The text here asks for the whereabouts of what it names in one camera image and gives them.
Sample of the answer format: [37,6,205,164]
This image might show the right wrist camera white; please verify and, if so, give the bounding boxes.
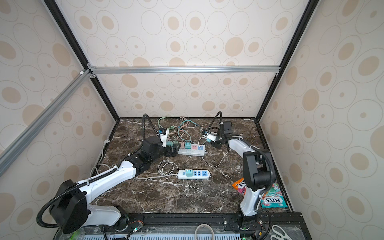
[203,130,218,143]

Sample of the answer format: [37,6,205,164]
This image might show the teal charger plug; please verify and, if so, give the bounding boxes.
[185,142,192,150]
[185,169,194,177]

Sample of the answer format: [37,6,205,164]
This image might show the orange Fox's candy bag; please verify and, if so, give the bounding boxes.
[232,178,247,195]

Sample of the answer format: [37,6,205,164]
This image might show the teal multi-head cable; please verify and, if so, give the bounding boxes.
[178,119,199,142]

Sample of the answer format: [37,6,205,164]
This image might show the grey looped cable front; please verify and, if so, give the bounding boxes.
[194,223,216,240]

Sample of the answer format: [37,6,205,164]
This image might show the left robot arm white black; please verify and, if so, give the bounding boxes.
[36,136,181,234]

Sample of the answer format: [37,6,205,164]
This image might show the silver aluminium rail diagonal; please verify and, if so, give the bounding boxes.
[1,70,91,175]

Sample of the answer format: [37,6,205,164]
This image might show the pink multi-head cable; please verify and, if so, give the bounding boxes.
[173,116,196,143]

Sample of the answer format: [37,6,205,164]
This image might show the green charging cable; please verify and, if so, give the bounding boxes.
[157,116,181,131]

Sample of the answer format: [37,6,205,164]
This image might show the silver aluminium rail horizontal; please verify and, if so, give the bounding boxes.
[91,66,280,74]

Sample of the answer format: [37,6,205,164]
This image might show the white scissors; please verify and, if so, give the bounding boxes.
[270,225,292,240]

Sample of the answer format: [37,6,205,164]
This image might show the green Fox's candy bag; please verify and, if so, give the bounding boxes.
[261,183,288,208]

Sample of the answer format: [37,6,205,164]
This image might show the long white power strip pastel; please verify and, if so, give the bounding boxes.
[178,144,206,157]

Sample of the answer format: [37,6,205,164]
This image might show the short white power strip blue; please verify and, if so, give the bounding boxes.
[177,169,211,180]

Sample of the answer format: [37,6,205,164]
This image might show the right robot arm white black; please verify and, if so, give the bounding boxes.
[204,121,276,217]

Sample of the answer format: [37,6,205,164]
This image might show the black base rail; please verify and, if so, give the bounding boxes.
[55,212,312,240]

